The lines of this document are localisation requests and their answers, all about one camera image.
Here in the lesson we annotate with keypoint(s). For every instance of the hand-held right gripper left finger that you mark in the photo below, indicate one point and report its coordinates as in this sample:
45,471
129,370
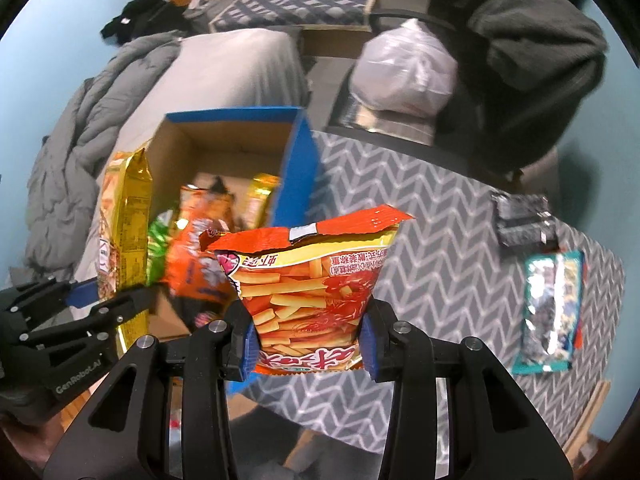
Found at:
247,355

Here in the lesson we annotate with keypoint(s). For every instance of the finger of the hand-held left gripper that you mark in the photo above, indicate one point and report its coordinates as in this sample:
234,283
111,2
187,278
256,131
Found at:
82,294
125,307

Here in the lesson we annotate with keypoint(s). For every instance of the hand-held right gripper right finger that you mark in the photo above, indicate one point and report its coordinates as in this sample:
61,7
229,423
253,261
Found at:
366,350

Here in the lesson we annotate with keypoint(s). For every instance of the large red-orange snack packet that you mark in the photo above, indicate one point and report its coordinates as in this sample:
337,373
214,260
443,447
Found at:
195,270

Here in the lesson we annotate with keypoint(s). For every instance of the red fries snack packet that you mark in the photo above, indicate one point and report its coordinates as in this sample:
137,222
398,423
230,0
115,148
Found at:
310,285

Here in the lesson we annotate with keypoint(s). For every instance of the long gold snack packet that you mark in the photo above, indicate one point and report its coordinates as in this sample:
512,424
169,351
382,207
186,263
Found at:
260,200
127,220

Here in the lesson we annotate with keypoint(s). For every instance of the blue cardboard box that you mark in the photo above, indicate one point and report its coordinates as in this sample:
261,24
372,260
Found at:
295,175

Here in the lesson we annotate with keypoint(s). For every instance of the person's grey trousers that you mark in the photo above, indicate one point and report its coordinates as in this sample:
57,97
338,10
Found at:
300,460

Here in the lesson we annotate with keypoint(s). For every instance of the grey chevron tablecloth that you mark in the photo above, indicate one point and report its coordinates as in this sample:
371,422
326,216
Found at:
440,240

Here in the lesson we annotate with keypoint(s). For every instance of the grey duvet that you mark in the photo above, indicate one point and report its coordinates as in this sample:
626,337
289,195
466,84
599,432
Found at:
75,160

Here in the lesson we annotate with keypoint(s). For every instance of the teal snack packet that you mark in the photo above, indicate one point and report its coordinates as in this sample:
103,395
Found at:
550,310

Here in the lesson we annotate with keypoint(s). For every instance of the black snack packet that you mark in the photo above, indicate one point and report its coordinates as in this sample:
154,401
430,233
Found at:
522,225

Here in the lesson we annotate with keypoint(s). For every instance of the black office chair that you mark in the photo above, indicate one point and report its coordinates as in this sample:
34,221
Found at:
480,145

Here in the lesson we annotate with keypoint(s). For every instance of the bed with grey sheet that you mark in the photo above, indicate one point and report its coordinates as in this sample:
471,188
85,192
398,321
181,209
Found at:
225,75

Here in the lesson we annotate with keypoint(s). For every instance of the pile of black clothes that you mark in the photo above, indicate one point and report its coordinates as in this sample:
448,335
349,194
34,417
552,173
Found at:
132,17

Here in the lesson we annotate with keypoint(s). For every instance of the white plastic bag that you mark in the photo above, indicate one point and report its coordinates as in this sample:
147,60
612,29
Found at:
405,70

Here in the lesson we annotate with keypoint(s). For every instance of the grey hooded sweater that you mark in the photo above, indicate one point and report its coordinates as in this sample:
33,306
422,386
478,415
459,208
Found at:
207,7

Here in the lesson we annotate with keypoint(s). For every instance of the checked blue folding bed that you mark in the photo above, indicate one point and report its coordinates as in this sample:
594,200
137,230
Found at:
295,5

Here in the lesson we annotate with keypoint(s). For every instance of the dark grey fleece blanket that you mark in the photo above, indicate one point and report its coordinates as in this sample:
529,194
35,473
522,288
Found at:
540,45

